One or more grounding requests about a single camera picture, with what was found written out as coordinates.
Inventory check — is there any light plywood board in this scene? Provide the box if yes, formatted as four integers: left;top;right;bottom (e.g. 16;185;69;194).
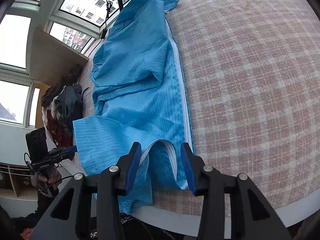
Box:
32;28;90;87

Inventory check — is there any pine wood panel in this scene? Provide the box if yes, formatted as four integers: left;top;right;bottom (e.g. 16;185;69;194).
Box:
35;82;52;129

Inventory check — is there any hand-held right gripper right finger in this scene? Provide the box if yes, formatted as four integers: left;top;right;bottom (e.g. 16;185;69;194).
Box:
180;142;292;240

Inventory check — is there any black garment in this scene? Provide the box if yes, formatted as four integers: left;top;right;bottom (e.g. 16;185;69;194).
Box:
54;84;84;130

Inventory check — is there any white window frame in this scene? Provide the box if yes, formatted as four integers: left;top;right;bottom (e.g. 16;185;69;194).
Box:
0;0;175;128

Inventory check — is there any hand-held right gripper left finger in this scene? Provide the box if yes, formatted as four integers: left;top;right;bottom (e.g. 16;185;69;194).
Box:
29;142;142;240

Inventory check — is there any pink plaid mat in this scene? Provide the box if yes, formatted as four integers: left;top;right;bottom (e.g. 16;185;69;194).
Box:
75;0;320;217

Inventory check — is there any blue striped jacket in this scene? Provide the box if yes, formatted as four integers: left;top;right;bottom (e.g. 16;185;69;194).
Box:
72;0;195;214

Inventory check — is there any black cable with inline switch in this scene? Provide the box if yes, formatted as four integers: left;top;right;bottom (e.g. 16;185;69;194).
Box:
99;0;113;40

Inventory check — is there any person's left forearm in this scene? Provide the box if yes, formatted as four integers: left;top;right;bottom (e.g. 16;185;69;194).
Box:
35;190;60;220

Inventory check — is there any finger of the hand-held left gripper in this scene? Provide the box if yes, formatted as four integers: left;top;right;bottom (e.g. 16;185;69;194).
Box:
51;152;75;162
49;146;77;155

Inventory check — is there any brown garment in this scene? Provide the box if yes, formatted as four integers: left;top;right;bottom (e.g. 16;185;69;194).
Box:
41;64;84;107

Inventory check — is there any beige garment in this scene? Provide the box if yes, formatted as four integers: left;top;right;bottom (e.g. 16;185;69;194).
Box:
42;100;59;145

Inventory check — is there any person's left hand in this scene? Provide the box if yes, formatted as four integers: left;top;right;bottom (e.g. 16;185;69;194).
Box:
35;166;63;198

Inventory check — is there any wooden shelf unit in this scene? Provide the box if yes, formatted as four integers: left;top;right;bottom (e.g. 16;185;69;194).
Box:
0;162;38;200

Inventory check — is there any reddish pink garment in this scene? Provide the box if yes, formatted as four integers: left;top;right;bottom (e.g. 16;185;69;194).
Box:
46;110;75;160

